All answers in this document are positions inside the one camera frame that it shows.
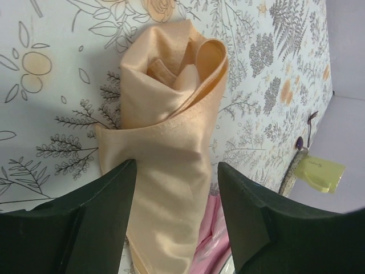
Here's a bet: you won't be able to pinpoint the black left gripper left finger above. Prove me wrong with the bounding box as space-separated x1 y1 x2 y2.
1 160 137 273

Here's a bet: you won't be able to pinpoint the white plate teal rim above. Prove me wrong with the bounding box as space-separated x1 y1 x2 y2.
219 255 236 274

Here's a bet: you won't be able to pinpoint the yellow green mug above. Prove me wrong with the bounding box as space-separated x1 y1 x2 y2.
294 155 346 194

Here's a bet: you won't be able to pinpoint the floral tablecloth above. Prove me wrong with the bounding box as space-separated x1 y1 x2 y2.
1 1 332 212

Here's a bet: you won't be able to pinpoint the peach satin napkin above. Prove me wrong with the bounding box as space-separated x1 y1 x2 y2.
95 20 229 273

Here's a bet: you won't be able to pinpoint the speckled round coaster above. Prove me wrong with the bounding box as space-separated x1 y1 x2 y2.
279 148 308 198

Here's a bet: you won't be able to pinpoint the purple plastic spoon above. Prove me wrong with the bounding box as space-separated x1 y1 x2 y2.
295 136 306 151

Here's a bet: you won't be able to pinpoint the pink rose placemat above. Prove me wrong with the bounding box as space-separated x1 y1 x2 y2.
190 195 232 274

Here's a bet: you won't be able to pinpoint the purple plastic fork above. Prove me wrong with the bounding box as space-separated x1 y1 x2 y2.
307 111 318 148

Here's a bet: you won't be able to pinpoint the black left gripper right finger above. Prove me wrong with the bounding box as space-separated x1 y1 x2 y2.
218 162 364 273

